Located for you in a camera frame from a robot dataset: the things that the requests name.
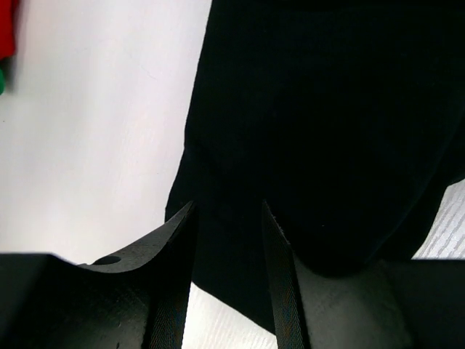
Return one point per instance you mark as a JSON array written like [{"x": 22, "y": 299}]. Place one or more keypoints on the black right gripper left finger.
[{"x": 135, "y": 297}]

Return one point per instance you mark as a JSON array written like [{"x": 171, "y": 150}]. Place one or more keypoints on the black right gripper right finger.
[{"x": 414, "y": 304}]

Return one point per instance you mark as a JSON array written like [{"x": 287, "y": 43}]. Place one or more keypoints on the black t shirt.
[{"x": 345, "y": 117}]

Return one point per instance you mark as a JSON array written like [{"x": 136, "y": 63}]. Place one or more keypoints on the green t shirt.
[{"x": 2, "y": 82}]

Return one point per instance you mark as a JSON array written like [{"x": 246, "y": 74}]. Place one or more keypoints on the red t shirt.
[{"x": 7, "y": 29}]

